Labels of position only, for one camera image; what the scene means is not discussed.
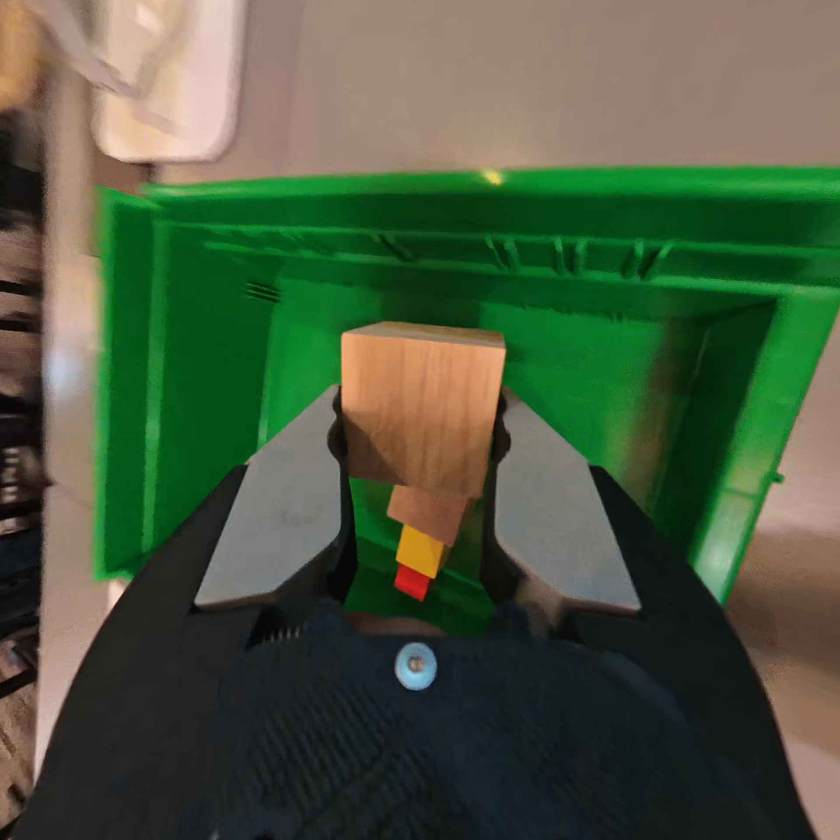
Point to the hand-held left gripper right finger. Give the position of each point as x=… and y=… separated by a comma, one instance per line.
x=558, y=525

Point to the yellow cube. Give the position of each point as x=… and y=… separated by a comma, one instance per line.
x=418, y=551

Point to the medium wooden cube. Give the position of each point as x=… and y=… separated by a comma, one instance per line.
x=426, y=515

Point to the small red cube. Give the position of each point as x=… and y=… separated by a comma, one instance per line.
x=410, y=583

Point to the green plastic bin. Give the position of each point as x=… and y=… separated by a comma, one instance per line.
x=197, y=361

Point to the large light wooden cube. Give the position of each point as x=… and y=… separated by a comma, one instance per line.
x=420, y=407

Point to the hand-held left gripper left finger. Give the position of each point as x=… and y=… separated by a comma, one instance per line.
x=282, y=525

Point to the instruction sheet stand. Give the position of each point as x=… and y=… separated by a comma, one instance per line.
x=177, y=79

